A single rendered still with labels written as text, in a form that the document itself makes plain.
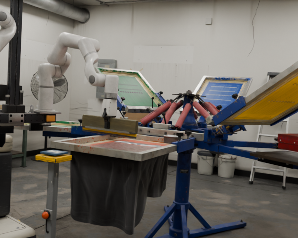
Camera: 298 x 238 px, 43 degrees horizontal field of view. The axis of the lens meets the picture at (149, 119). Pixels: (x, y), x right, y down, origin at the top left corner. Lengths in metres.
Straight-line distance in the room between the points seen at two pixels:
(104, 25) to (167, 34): 1.38
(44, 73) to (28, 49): 4.66
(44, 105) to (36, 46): 4.83
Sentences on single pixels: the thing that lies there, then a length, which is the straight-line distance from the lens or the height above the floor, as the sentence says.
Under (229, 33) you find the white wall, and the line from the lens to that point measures 6.71.
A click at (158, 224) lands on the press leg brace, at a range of 3.34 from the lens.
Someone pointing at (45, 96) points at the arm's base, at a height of 1.24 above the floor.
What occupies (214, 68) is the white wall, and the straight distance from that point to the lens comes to 6.70.
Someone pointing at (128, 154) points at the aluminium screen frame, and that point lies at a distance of 1.94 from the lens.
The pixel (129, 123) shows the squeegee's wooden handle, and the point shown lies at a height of 1.13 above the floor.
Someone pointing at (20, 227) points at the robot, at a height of 0.28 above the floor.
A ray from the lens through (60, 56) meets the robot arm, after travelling 2.47.
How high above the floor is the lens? 1.29
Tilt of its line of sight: 4 degrees down
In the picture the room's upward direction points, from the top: 4 degrees clockwise
